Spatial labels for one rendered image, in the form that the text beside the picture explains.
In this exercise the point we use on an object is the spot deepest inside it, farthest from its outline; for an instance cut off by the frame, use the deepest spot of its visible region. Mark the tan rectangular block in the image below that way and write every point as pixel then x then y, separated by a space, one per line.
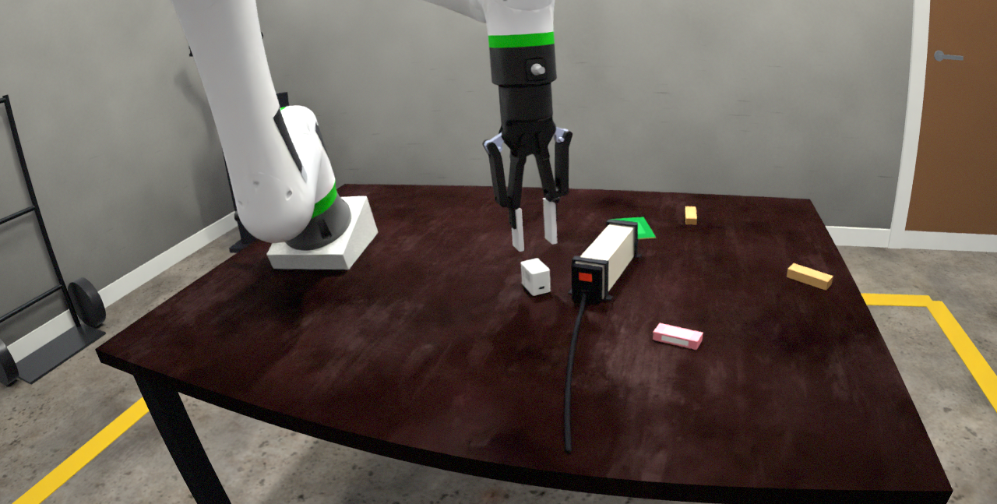
pixel 809 276

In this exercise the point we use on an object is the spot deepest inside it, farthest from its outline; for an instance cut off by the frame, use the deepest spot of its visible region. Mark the white charger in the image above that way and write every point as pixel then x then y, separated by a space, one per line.
pixel 535 277

